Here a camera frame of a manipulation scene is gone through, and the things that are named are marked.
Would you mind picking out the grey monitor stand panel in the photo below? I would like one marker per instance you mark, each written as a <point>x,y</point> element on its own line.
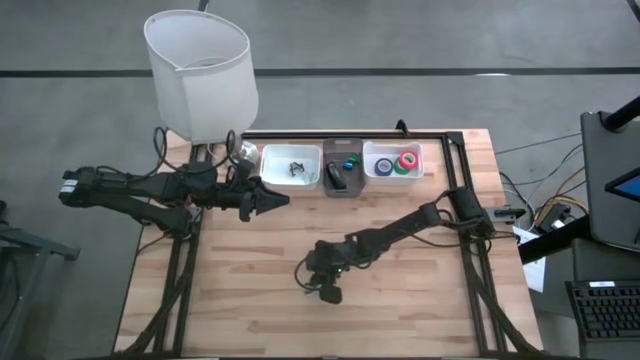
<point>597,200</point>

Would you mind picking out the black desk edge bar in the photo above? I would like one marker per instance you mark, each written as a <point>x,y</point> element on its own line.
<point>550,242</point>

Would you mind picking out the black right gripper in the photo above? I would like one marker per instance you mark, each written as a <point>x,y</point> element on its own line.
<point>327,280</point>

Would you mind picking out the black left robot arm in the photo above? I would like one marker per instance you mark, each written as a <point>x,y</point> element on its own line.
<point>130,192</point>

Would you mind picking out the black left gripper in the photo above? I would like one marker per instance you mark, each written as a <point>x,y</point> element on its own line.
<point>237,195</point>

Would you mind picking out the green tape roll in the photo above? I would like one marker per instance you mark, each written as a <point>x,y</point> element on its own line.
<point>397,171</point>

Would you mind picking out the blue mini stapler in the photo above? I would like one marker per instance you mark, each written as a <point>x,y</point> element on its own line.
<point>347,165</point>

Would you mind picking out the tablet with blue screen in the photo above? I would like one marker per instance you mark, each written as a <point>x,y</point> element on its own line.
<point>626,187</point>

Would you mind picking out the black clip on frame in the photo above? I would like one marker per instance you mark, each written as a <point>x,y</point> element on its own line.
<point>401,126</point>

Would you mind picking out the dark grey plastic bin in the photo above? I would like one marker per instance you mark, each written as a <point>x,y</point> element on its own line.
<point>350,182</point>

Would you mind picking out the black keyboard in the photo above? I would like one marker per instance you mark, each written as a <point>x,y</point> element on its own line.
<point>605,312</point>

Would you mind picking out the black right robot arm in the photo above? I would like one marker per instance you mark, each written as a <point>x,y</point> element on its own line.
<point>400,227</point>

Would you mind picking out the green mini stapler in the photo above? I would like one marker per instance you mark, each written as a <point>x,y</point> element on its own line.
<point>355,158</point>

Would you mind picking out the black stapler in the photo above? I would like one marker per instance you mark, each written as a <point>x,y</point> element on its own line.
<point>335,176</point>

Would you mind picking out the black power box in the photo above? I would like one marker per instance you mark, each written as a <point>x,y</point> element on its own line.
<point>556,217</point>

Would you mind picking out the black staple remover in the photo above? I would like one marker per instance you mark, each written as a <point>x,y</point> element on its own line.
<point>295,169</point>

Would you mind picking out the red tape roll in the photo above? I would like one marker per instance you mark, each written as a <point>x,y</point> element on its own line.
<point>401,161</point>

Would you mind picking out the black metal floor stand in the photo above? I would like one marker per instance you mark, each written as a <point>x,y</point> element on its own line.
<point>30,245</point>

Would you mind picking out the white paper sheet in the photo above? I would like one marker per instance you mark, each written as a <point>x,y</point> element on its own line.
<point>535,272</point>

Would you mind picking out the black stand pole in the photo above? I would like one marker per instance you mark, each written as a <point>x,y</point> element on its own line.
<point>622,116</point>

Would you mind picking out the white plastic bin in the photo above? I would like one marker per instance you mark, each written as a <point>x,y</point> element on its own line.
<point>280,172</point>
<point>417,175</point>

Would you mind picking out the blue tape roll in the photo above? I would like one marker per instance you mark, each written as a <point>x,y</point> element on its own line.
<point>377,167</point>

